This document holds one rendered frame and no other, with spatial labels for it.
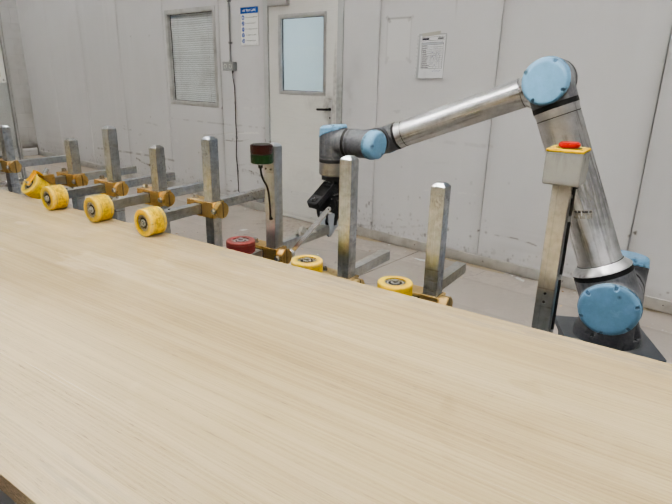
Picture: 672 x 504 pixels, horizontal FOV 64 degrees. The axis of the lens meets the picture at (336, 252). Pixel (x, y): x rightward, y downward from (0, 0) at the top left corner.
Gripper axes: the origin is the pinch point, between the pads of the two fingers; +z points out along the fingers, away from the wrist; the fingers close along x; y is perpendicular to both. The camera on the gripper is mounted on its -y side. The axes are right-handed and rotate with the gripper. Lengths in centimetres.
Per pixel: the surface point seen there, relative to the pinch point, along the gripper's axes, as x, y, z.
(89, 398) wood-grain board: -36, -111, -7
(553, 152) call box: -78, -36, -39
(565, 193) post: -81, -35, -31
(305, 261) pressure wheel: -25, -46, -8
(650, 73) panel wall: -69, 223, -57
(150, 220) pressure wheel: 21, -56, -13
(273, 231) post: -5.1, -34.5, -9.5
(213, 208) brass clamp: 18.2, -35.0, -12.8
